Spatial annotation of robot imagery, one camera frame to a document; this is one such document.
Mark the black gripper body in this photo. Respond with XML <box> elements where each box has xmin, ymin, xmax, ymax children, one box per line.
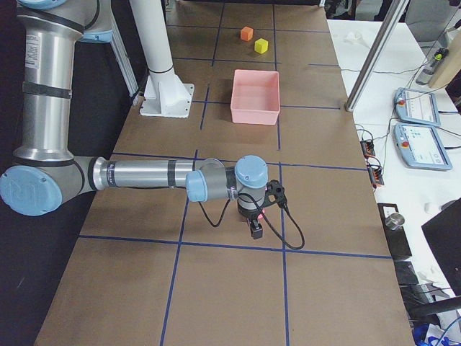
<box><xmin>241</xmin><ymin>209</ymin><xmax>265</xmax><ymax>226</ymax></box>

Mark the yellow foam block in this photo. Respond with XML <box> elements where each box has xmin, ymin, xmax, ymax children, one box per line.
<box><xmin>254</xmin><ymin>38</ymin><xmax>269</xmax><ymax>54</ymax></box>

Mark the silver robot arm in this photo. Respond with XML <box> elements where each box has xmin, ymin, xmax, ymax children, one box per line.
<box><xmin>1</xmin><ymin>1</ymin><xmax>269</xmax><ymax>239</ymax></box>

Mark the pink plastic bin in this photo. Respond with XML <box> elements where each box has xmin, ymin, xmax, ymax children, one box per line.
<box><xmin>230</xmin><ymin>69</ymin><xmax>281</xmax><ymax>125</ymax></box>

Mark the metal cup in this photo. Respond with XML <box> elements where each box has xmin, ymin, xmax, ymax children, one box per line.
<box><xmin>385</xmin><ymin>213</ymin><xmax>405</xmax><ymax>231</ymax></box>

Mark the white mounting pillar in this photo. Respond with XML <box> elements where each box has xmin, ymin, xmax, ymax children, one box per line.
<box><xmin>130</xmin><ymin>0</ymin><xmax>194</xmax><ymax>118</ymax></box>

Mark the orange foam block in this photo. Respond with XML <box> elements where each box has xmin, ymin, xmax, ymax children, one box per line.
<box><xmin>240</xmin><ymin>26</ymin><xmax>254</xmax><ymax>42</ymax></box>

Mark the near teach pendant tablet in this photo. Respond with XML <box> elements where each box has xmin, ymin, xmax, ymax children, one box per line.
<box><xmin>393</xmin><ymin>123</ymin><xmax>452</xmax><ymax>172</ymax></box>

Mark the teach pendant tablet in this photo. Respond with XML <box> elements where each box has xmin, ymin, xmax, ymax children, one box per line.
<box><xmin>394</xmin><ymin>88</ymin><xmax>441</xmax><ymax>127</ymax></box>
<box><xmin>393</xmin><ymin>123</ymin><xmax>452</xmax><ymax>172</ymax></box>

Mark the far teach pendant tablet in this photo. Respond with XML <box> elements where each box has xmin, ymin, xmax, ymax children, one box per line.
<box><xmin>394</xmin><ymin>88</ymin><xmax>441</xmax><ymax>127</ymax></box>

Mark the black camera cable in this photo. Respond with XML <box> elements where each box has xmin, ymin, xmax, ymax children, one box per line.
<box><xmin>197</xmin><ymin>193</ymin><xmax>305</xmax><ymax>250</ymax></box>

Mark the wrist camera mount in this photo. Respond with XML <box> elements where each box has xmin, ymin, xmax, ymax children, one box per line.
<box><xmin>265</xmin><ymin>179</ymin><xmax>287</xmax><ymax>210</ymax></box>

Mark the aluminium frame post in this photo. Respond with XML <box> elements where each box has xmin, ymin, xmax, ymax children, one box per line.
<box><xmin>344</xmin><ymin>0</ymin><xmax>409</xmax><ymax>112</ymax></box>

